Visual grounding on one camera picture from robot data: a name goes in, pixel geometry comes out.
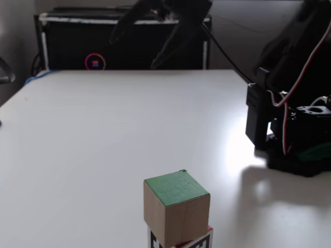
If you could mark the black computer case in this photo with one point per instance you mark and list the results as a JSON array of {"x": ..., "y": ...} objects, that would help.
[{"x": 77, "y": 44}]

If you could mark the black office chair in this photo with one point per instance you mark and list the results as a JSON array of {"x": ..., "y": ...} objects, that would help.
[{"x": 6, "y": 72}]

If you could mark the red-topped wooden cube with marker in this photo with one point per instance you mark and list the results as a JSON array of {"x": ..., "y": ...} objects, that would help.
[{"x": 204, "y": 239}]

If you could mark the green-topped wooden cube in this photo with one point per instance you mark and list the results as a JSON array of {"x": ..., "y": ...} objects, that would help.
[{"x": 178, "y": 206}]

